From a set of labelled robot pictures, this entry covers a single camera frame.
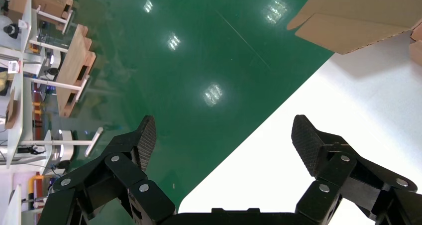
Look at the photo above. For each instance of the small wooden pallet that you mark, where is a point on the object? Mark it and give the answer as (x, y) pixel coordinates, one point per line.
(67, 6)

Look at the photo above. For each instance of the small open cardboard box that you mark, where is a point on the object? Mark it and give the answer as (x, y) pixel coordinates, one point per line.
(11, 111)

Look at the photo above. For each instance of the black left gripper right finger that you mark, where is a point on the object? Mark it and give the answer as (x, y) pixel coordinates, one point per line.
(343, 174)

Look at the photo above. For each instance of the orange post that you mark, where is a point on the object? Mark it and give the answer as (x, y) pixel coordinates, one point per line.
(34, 184)

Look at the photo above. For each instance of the white table leg with foot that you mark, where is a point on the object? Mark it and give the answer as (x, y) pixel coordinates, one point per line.
(56, 84)
(94, 141)

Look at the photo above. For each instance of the large wooden pallet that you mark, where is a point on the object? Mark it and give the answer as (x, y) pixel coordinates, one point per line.
(74, 58)

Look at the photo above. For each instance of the brown cardboard storage box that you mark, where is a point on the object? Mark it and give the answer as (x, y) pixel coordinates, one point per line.
(346, 19)

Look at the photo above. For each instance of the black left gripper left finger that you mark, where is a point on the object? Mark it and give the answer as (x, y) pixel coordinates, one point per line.
(125, 170)

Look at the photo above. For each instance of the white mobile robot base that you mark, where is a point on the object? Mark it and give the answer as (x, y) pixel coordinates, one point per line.
(54, 62)
(66, 151)

